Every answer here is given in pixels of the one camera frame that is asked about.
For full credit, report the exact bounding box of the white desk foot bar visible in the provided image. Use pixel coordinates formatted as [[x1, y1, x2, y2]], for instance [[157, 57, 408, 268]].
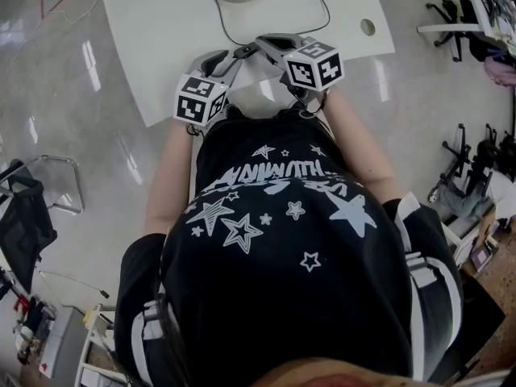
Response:
[[416, 23, 483, 35]]

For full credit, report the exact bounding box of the person's left forearm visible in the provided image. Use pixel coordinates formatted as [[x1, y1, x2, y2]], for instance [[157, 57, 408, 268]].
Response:
[[144, 121, 202, 237]]

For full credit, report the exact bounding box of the black chair with chrome frame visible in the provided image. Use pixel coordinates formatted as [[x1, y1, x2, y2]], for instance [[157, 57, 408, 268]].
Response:
[[0, 154, 85, 296]]

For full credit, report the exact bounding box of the person's black star print shirt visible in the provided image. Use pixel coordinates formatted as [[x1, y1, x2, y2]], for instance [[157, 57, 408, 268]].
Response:
[[114, 109, 464, 387]]

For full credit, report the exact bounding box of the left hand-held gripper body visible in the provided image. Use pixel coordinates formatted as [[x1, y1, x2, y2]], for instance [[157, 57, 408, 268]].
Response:
[[173, 70, 231, 128]]

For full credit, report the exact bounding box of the black light cable with switch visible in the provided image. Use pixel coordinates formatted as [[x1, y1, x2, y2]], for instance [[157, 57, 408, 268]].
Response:
[[192, 0, 331, 60]]

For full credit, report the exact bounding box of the gray shoulder strap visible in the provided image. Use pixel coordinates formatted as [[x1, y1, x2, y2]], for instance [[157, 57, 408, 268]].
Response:
[[394, 191, 464, 378], [131, 300, 178, 387]]

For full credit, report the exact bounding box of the gray cabinet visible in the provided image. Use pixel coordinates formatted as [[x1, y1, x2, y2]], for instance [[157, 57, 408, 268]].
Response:
[[39, 305, 89, 380]]

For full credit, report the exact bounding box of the black office chair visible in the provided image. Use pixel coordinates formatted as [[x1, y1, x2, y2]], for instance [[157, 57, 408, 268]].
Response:
[[429, 123, 516, 201], [425, 0, 487, 63]]

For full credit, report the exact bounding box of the white cluttered shelf unit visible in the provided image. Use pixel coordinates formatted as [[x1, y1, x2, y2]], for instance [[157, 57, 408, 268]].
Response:
[[76, 302, 122, 387]]

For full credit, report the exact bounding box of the thin black floor cable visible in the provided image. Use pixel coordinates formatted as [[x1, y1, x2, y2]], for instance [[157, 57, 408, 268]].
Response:
[[38, 269, 110, 299]]

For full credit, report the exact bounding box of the person's right forearm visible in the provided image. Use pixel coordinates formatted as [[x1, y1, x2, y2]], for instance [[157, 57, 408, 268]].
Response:
[[322, 90, 406, 205]]

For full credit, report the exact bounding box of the person's chin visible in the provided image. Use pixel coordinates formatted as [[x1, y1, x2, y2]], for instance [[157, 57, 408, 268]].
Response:
[[252, 359, 456, 387]]

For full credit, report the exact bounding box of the pink bag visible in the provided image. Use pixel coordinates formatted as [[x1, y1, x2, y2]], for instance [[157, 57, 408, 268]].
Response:
[[482, 54, 516, 87]]

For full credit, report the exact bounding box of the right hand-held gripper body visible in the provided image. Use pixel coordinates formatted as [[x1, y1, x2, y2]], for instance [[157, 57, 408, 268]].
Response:
[[279, 40, 345, 114]]

